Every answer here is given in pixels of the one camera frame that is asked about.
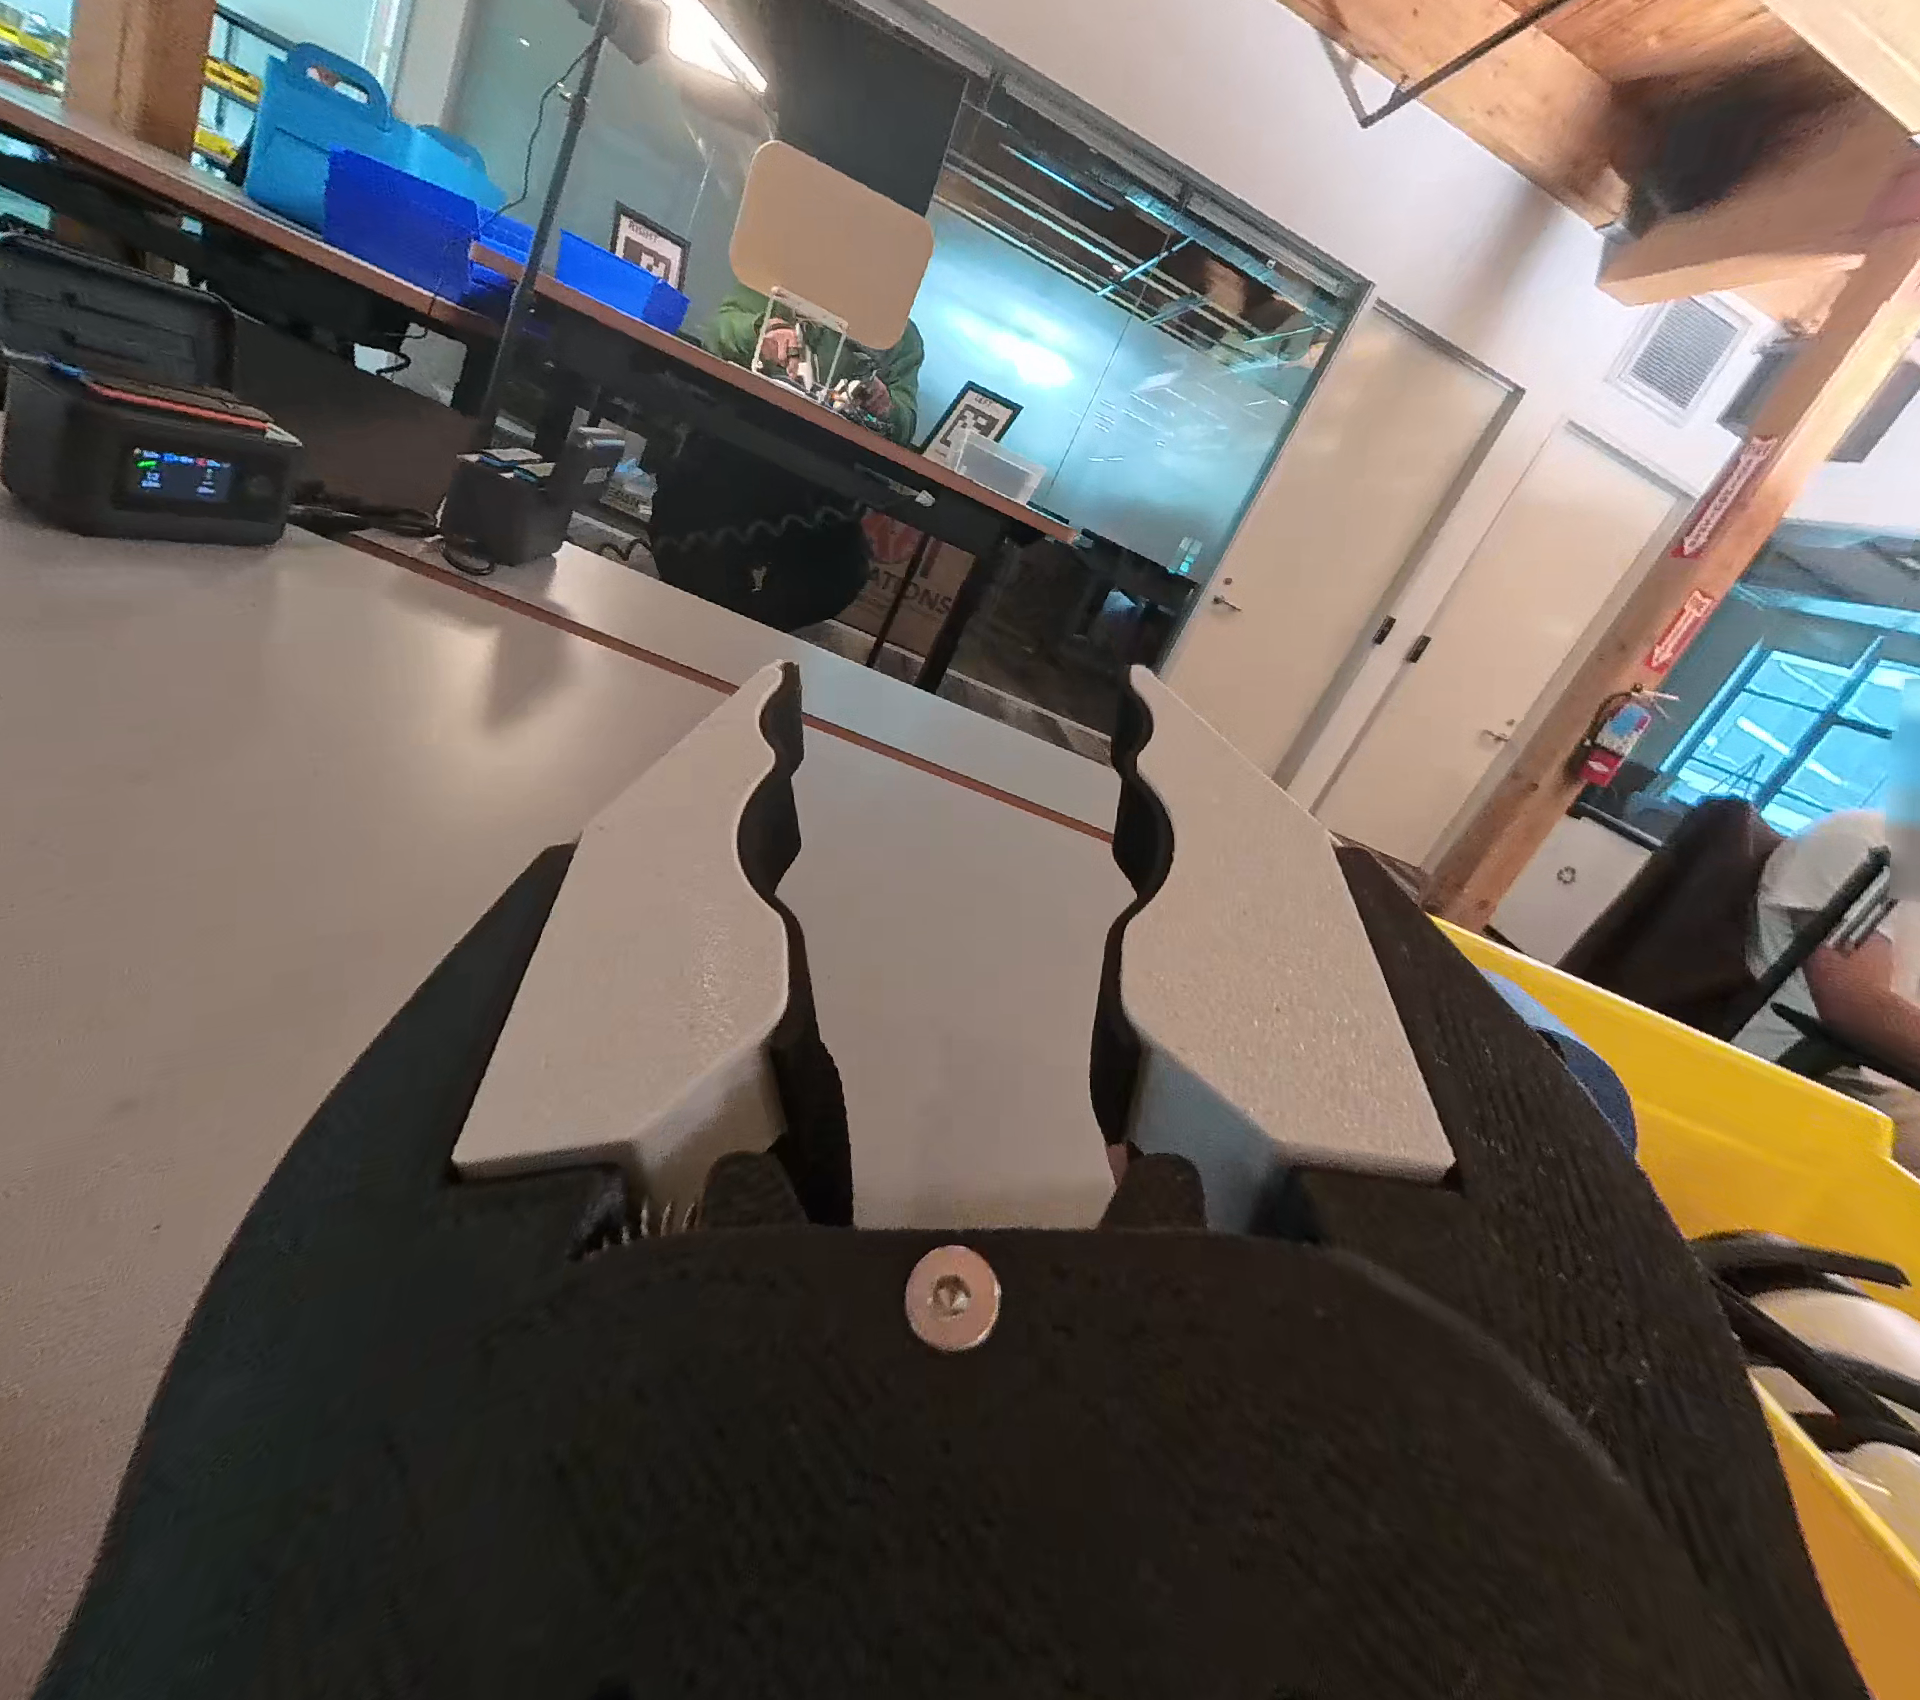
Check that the low blue plastic bin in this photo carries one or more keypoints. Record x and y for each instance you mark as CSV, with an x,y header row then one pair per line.
x,y
615,282

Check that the dark blue plastic bin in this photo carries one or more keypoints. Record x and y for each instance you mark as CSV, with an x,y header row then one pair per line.
x,y
399,223

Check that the clear plastic box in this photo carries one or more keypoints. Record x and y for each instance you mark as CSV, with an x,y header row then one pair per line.
x,y
1002,475

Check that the office chair with brown jacket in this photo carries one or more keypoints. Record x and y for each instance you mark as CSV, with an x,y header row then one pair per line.
x,y
1681,921

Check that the large paned window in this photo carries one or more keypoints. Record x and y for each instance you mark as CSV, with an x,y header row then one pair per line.
x,y
1801,711

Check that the cardboard box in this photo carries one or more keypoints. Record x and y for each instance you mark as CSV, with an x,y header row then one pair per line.
x,y
915,599

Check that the red fire extinguisher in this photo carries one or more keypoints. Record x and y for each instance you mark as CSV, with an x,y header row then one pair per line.
x,y
1621,732

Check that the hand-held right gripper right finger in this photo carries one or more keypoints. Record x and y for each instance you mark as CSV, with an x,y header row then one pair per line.
x,y
1274,980

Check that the light blue tool caddy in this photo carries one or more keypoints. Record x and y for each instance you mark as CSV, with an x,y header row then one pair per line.
x,y
301,140

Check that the beige door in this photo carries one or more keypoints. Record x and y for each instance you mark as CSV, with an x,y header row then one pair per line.
x,y
1335,531
1500,635

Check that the black battery charger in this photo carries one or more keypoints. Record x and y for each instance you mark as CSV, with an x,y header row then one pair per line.
x,y
518,501

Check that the white bottle black cap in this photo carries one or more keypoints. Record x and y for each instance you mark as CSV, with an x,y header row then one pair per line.
x,y
1845,1341

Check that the yellow plastic bin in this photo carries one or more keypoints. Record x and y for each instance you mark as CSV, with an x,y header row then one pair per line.
x,y
1771,1130

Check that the white wall vent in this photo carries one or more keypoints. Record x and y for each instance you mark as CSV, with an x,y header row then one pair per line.
x,y
1681,358

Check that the white recycling cabinet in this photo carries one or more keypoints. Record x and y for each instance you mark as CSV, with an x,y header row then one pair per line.
x,y
1574,882

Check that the framed marker sign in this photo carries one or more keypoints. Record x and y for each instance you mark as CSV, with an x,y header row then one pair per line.
x,y
649,245
970,424

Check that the black wall speaker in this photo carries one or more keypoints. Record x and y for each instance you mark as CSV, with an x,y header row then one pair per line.
x,y
1875,411

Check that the blue tape roll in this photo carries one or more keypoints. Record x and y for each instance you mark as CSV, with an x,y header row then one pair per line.
x,y
1591,1070

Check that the brown-topped desk black legs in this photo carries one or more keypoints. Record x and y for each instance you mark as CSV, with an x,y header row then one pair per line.
x,y
721,358
151,171

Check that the black backdrop board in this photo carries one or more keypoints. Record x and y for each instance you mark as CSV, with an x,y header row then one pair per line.
x,y
862,102

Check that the beige panel on white stand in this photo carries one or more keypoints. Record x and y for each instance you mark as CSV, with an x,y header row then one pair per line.
x,y
832,231

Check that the light on black tripod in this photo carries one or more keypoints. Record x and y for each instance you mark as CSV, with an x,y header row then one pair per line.
x,y
675,21

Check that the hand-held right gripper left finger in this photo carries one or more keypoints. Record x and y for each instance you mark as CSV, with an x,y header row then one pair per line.
x,y
630,980

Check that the black power station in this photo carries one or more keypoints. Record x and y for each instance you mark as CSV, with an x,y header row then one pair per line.
x,y
135,455

